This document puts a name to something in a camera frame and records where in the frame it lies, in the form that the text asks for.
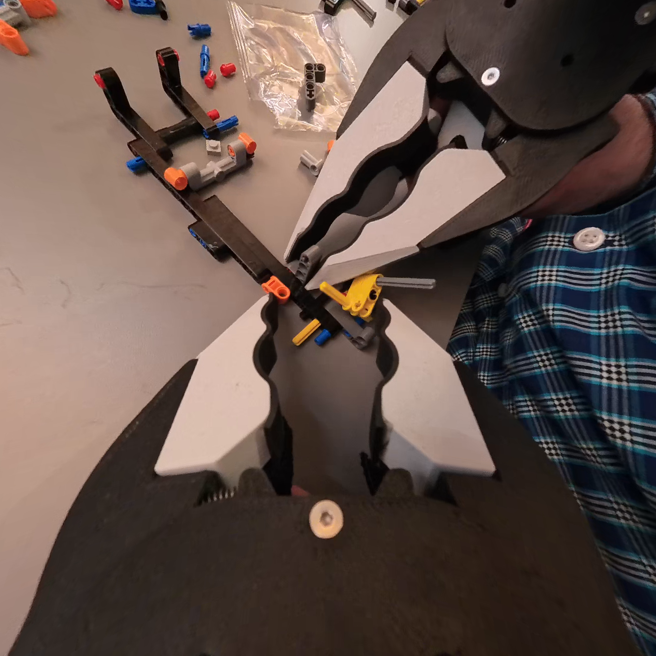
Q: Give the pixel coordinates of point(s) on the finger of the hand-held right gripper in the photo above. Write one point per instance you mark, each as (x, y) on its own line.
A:
(451, 189)
(374, 118)

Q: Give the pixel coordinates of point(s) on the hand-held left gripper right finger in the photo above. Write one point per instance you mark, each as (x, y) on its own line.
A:
(440, 410)

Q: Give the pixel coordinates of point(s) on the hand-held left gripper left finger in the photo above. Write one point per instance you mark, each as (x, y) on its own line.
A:
(220, 410)

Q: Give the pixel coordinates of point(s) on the yellow lego pin connector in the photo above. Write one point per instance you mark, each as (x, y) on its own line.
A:
(364, 294)

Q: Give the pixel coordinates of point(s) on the dark grey lego beam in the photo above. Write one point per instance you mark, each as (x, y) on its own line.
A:
(312, 87)
(309, 261)

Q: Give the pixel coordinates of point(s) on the black lego frame assembly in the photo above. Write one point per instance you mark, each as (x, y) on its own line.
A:
(225, 225)

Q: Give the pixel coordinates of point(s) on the light grey lego connector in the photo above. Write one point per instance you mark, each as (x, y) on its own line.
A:
(311, 162)

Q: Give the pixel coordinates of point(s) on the light grey lego stud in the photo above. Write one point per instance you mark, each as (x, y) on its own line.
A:
(215, 147)

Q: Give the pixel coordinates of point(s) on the grey lego tube connector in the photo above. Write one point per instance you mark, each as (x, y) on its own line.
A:
(14, 14)

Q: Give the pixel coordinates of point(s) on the person's right hand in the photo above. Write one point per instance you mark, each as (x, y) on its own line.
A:
(599, 174)

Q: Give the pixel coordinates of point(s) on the clear plastic zip bag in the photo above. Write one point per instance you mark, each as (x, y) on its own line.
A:
(276, 41)

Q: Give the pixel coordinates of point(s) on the person's torso in plaid shirt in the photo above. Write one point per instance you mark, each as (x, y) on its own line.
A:
(574, 358)

